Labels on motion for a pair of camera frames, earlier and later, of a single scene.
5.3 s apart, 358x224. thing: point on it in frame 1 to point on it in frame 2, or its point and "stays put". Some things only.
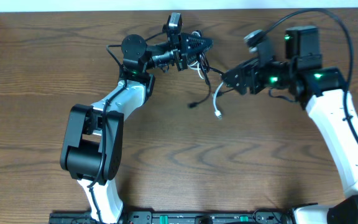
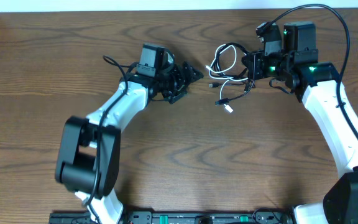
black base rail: [263, 216] stays put
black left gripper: [182, 54] to [179, 84]
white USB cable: [195, 66] to [227, 107]
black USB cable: [205, 67] to [213, 73]
